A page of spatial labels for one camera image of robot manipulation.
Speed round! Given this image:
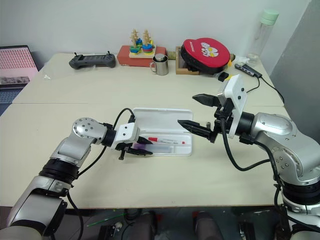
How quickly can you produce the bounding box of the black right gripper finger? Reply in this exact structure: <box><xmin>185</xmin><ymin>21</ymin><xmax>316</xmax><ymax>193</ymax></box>
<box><xmin>176</xmin><ymin>119</ymin><xmax>211</xmax><ymax>139</ymax></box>
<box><xmin>191</xmin><ymin>93</ymin><xmax>219</xmax><ymax>108</ymax></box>

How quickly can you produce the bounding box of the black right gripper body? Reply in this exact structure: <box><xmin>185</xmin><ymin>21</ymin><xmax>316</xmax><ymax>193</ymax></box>
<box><xmin>206</xmin><ymin>96</ymin><xmax>237</xmax><ymax>144</ymax></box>

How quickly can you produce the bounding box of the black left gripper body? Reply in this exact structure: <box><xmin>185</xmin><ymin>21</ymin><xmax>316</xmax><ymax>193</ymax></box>
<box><xmin>115</xmin><ymin>136</ymin><xmax>143</xmax><ymax>161</ymax></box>

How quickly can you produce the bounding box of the red marker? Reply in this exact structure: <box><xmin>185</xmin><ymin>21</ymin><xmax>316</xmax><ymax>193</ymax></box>
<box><xmin>147</xmin><ymin>136</ymin><xmax>187</xmax><ymax>146</ymax></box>

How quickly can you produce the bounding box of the white plastic pencil case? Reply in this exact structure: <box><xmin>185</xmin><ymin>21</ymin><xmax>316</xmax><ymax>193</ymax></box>
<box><xmin>132</xmin><ymin>107</ymin><xmax>194</xmax><ymax>158</ymax></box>

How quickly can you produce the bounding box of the small black box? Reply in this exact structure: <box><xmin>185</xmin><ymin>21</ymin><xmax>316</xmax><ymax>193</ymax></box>
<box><xmin>217</xmin><ymin>71</ymin><xmax>231</xmax><ymax>82</ymax></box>

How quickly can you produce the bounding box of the wooden box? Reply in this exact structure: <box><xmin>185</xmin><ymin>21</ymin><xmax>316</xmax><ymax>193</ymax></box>
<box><xmin>175</xmin><ymin>45</ymin><xmax>201</xmax><ymax>76</ymax></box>

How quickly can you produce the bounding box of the red black round punch pad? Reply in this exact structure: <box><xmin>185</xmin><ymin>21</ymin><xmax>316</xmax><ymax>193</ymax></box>
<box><xmin>180</xmin><ymin>37</ymin><xmax>232</xmax><ymax>76</ymax></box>

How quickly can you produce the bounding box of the grey usb hub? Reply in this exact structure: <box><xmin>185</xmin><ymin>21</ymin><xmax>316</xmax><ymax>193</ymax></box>
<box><xmin>234</xmin><ymin>63</ymin><xmax>263</xmax><ymax>78</ymax></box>

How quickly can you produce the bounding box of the crumpled clear plastic wrap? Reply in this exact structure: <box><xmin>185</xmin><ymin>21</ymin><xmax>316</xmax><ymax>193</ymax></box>
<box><xmin>234</xmin><ymin>55</ymin><xmax>251</xmax><ymax>65</ymax></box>

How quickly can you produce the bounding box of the stainless steel mug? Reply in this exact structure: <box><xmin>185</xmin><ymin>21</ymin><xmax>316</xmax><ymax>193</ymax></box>
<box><xmin>149</xmin><ymin>52</ymin><xmax>169</xmax><ymax>76</ymax></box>

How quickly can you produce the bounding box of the green stick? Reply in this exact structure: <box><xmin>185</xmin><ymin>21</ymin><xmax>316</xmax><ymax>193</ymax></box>
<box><xmin>87</xmin><ymin>212</ymin><xmax>129</xmax><ymax>228</ymax></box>

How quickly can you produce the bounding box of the dark rounded shape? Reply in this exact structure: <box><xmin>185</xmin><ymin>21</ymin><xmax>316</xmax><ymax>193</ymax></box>
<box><xmin>191</xmin><ymin>210</ymin><xmax>216</xmax><ymax>240</ymax></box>
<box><xmin>138</xmin><ymin>210</ymin><xmax>158</xmax><ymax>240</ymax></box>

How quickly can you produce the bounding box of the wooden colourful stacking toy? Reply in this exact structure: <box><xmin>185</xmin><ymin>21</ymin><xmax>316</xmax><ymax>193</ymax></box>
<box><xmin>128</xmin><ymin>28</ymin><xmax>157</xmax><ymax>60</ymax></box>

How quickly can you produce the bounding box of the red cardboard box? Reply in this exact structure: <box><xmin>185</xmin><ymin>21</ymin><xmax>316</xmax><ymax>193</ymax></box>
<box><xmin>116</xmin><ymin>44</ymin><xmax>169</xmax><ymax>68</ymax></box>

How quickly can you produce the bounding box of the clear bottle green lid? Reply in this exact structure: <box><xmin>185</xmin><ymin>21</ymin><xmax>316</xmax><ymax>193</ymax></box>
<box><xmin>248</xmin><ymin>8</ymin><xmax>280</xmax><ymax>64</ymax></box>

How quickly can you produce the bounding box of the dark grey handheld controller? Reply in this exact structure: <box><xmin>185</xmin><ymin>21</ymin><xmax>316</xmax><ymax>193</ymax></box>
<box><xmin>68</xmin><ymin>51</ymin><xmax>118</xmax><ymax>70</ymax></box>

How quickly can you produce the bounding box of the open laptop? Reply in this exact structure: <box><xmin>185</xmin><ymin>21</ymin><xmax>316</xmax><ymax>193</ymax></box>
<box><xmin>0</xmin><ymin>44</ymin><xmax>40</xmax><ymax>117</ymax></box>

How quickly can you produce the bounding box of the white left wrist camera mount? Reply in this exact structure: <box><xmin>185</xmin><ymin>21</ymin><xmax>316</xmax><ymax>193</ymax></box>
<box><xmin>110</xmin><ymin>122</ymin><xmax>141</xmax><ymax>151</ymax></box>

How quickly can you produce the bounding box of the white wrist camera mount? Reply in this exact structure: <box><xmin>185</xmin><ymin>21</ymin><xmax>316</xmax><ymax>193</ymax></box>
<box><xmin>110</xmin><ymin>122</ymin><xmax>141</xmax><ymax>151</ymax></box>
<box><xmin>216</xmin><ymin>73</ymin><xmax>249</xmax><ymax>140</ymax></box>

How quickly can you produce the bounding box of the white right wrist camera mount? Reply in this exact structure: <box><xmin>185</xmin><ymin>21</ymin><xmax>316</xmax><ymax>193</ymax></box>
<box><xmin>216</xmin><ymin>73</ymin><xmax>249</xmax><ymax>140</ymax></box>

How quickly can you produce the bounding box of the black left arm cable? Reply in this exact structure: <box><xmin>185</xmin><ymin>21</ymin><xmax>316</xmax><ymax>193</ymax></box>
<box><xmin>63</xmin><ymin>107</ymin><xmax>136</xmax><ymax>240</ymax></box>

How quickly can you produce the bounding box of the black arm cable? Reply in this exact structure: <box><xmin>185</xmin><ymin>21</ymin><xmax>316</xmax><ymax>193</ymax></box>
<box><xmin>219</xmin><ymin>116</ymin><xmax>279</xmax><ymax>172</ymax></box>
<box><xmin>63</xmin><ymin>107</ymin><xmax>136</xmax><ymax>240</ymax></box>

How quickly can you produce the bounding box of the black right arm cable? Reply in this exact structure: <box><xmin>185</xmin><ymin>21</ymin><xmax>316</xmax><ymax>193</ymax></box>
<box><xmin>219</xmin><ymin>116</ymin><xmax>279</xmax><ymax>172</ymax></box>

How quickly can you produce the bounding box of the black usb hub cable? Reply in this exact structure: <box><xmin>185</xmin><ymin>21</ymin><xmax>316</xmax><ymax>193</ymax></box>
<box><xmin>245</xmin><ymin>75</ymin><xmax>286</xmax><ymax>104</ymax></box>

